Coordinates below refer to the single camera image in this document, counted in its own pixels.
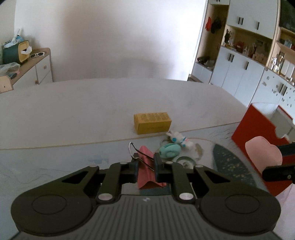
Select red binder clip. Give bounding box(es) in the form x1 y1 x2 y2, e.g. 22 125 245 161
128 142 166 190

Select white blue toy figure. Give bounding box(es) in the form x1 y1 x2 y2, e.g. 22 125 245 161
166 131 194 149

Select brown cardboard box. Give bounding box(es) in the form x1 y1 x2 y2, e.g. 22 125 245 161
0 76 13 93

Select white wall cabinet unit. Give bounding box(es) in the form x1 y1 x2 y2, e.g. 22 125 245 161
190 1 294 112

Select clear plastic bag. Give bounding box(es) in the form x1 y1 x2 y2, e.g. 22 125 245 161
0 62 20 76

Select green yellow tissue box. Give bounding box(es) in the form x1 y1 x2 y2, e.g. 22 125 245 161
3 40 32 64

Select white sunglasses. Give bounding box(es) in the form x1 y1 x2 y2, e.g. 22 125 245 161
29 52 46 59

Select teal tape measure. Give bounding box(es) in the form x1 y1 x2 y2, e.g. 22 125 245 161
159 143 181 159

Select pink heart-shaped box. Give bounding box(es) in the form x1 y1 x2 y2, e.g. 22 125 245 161
245 136 282 174

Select blue patterned table mat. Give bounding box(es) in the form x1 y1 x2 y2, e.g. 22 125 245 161
0 122 268 192

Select yellow cardboard box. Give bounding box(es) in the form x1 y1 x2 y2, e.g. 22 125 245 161
133 112 171 135

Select red white cardboard box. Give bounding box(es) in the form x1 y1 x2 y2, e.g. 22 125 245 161
232 103 294 196

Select wooden white side cabinet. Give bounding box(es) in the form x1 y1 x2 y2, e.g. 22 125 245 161
11 47 53 90

